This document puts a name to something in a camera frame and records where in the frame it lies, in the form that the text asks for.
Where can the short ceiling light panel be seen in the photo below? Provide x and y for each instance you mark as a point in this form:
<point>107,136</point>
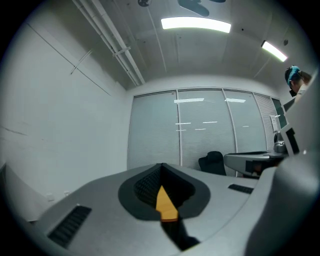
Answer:
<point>273,51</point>

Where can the white blank wall plate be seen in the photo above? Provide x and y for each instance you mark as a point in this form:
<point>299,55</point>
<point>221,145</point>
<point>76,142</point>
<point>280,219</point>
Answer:
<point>50,196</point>

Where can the round wooden table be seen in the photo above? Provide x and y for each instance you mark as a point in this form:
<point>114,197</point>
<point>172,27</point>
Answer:
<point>165,205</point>

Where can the white wall socket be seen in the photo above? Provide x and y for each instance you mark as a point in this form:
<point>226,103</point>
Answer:
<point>66,193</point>

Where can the grey metal kettle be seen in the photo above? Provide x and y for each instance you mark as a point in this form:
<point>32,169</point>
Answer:
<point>280,146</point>

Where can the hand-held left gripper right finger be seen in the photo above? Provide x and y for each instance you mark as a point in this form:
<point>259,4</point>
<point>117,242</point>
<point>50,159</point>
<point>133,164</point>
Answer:
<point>215,200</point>

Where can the person's head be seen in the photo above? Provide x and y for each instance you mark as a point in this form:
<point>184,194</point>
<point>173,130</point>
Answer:
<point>298,87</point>

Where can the black office chair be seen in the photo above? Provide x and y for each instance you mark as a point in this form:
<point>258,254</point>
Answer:
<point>212,162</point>

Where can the white wall control panel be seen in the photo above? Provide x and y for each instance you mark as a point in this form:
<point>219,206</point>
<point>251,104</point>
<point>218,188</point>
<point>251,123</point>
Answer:
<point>274,122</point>

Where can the round ceiling smoke detector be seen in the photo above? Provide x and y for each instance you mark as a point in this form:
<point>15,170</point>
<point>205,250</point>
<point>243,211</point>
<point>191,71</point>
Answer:
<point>144,2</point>

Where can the long ceiling light panel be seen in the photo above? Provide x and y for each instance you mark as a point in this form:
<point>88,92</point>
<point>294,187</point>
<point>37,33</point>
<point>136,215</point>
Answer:
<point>195,23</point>

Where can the grey window blinds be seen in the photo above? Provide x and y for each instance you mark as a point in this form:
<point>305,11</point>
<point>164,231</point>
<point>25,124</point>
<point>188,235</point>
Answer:
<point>200,130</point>

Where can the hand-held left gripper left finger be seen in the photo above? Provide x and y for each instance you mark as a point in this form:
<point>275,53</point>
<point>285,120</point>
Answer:
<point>100,212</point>

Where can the white ceiling pipes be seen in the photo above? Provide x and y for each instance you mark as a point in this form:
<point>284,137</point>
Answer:
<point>117,50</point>

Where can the white desk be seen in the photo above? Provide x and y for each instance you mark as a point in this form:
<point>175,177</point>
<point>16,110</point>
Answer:
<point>240,158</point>

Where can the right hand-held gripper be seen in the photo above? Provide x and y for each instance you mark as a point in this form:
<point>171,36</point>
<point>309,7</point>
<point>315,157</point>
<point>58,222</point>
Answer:
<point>287,200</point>

